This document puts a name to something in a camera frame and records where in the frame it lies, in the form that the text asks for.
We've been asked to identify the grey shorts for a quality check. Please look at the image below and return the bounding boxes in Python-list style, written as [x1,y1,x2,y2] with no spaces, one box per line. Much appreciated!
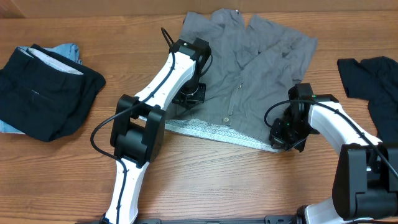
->
[165,9,318,152]

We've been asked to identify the folded black shorts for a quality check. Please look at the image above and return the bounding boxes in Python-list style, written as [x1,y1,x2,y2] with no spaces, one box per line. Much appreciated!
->
[1,44,106,142]

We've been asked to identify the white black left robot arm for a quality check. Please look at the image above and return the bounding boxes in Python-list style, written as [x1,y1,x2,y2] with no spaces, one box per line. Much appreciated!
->
[100,39,212,223]

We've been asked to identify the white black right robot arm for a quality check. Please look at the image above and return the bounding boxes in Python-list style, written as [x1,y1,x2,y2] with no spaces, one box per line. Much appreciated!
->
[264,83,397,224]

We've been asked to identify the dark teal t-shirt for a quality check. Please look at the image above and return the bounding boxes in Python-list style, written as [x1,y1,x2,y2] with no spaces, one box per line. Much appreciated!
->
[337,57,397,142]

